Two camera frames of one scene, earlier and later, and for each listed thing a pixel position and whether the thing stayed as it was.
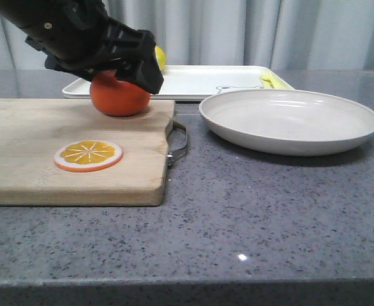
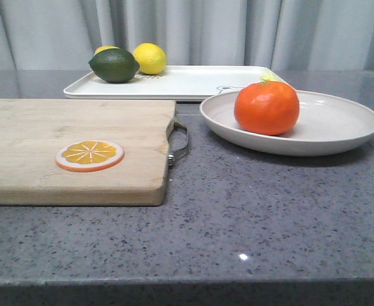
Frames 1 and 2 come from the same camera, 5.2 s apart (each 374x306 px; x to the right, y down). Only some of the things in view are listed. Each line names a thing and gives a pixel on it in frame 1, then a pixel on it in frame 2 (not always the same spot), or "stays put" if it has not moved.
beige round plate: (288, 122) stays put
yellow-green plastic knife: (277, 83) stays put
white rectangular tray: (194, 83) stays put
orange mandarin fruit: (116, 97) → (268, 108)
